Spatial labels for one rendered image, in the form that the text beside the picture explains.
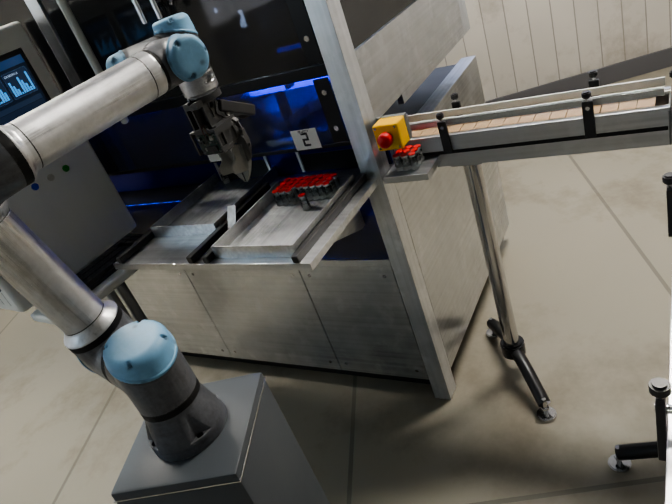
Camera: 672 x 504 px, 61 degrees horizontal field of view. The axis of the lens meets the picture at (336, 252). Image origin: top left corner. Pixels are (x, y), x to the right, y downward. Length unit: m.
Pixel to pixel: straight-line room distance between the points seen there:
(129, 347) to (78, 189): 1.12
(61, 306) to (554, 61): 3.68
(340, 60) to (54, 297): 0.86
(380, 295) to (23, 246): 1.13
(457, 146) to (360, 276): 0.53
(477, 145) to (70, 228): 1.32
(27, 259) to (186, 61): 0.42
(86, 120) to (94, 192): 1.18
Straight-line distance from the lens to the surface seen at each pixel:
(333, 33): 1.48
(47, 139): 0.94
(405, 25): 1.86
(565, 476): 1.87
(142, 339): 1.06
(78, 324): 1.13
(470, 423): 2.02
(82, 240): 2.10
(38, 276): 1.08
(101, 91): 0.98
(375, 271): 1.80
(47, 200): 2.05
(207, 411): 1.12
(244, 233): 1.57
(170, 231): 1.77
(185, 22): 1.21
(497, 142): 1.57
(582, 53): 4.32
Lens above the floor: 1.51
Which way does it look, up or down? 29 degrees down
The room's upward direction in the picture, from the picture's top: 21 degrees counter-clockwise
